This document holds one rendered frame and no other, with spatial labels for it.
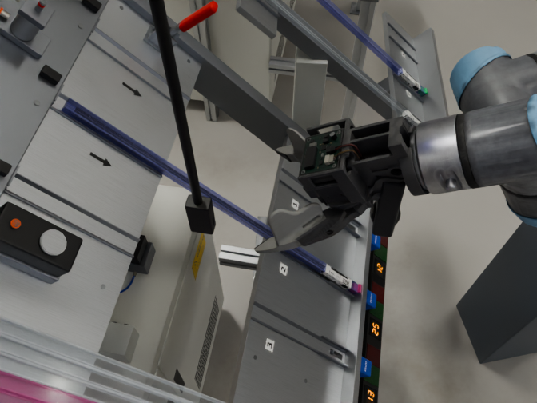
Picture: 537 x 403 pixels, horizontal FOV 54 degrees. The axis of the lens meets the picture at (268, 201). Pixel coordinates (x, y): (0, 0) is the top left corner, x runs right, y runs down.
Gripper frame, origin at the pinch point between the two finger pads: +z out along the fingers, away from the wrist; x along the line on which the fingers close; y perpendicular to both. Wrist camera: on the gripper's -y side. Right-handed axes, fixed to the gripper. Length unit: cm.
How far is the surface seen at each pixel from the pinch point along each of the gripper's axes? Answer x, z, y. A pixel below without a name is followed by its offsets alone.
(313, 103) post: -39.9, 10.2, -21.1
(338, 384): 14.7, 0.5, -25.6
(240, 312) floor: -20, 59, -75
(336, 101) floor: -111, 43, -85
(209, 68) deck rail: -19.2, 8.9, 8.4
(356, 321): 5.2, -1.1, -26.0
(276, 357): 15.1, 3.7, -13.4
